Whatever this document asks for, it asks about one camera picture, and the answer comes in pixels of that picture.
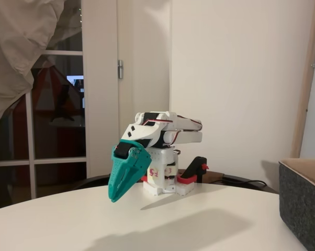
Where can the teal gripper black servo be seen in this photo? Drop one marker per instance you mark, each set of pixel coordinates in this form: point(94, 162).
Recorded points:
point(121, 167)

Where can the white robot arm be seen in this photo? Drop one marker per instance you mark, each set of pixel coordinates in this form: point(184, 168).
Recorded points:
point(139, 132)

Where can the grey felt box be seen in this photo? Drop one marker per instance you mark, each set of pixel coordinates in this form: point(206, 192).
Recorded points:
point(301, 209)

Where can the black red table clamp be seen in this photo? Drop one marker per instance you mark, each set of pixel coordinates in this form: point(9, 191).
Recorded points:
point(194, 167)
point(144, 178)

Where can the dark brown chair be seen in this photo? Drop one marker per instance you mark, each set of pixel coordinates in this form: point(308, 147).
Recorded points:
point(94, 180)

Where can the white glazed door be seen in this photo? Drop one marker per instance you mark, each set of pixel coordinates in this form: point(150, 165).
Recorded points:
point(100, 104)

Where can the metal door hinge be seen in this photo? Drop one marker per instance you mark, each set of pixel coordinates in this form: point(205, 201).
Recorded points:
point(120, 69)

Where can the beige curtain cloth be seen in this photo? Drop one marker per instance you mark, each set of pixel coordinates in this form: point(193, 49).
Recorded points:
point(16, 52)

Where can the light wooden frame post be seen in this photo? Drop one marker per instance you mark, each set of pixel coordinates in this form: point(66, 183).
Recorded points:
point(306, 91)

